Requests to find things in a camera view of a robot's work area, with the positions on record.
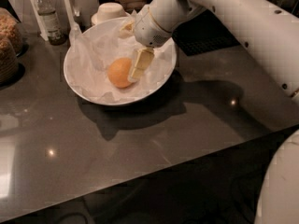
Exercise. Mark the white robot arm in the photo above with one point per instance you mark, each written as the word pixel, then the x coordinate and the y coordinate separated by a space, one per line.
pixel 271 36

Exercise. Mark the lower cereal jar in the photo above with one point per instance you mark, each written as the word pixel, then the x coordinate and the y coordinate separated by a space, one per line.
pixel 8 61

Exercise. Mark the white acrylic sign holder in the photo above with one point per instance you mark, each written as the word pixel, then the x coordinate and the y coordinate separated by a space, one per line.
pixel 76 15

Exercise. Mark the white crumpled paper liner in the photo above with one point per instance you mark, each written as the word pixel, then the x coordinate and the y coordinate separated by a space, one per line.
pixel 90 56

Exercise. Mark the white bowl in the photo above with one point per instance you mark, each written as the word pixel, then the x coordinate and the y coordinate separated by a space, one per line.
pixel 162 62

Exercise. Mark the orange fruit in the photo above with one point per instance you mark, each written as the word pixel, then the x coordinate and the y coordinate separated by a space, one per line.
pixel 118 72

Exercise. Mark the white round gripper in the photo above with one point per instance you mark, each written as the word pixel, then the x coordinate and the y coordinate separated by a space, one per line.
pixel 148 28

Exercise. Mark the white upturned cup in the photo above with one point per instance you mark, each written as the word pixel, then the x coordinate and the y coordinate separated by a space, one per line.
pixel 108 11

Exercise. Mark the cereal jar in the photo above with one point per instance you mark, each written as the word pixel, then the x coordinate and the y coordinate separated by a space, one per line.
pixel 8 61
pixel 9 28

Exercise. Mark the upper cereal jar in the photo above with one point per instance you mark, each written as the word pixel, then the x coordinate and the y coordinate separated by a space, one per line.
pixel 9 28

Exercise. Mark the black rubber mat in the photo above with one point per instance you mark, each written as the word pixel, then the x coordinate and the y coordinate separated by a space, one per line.
pixel 202 34

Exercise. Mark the glass bottle black cap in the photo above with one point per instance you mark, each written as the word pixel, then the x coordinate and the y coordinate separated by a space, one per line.
pixel 47 13

